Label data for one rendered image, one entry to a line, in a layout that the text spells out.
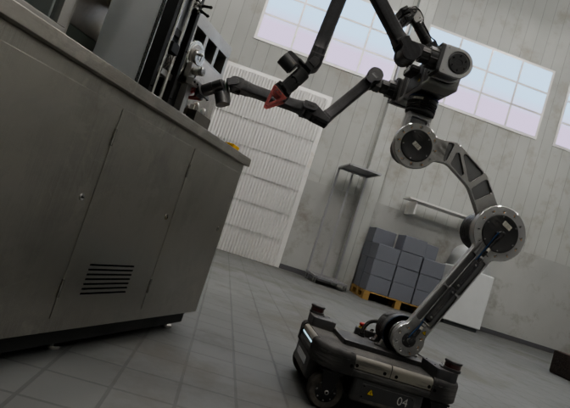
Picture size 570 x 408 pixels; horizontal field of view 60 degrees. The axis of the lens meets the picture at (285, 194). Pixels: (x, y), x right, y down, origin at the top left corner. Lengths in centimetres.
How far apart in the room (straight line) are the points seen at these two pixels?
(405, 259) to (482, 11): 490
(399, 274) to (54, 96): 698
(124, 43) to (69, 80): 75
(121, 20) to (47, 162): 93
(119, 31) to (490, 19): 872
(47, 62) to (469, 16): 919
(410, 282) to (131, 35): 657
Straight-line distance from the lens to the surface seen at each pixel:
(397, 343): 218
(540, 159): 1020
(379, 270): 783
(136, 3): 221
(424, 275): 809
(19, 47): 132
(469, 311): 869
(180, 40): 206
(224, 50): 331
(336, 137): 868
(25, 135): 137
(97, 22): 237
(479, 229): 227
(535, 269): 1011
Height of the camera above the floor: 60
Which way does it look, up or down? 4 degrees up
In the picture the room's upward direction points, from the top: 18 degrees clockwise
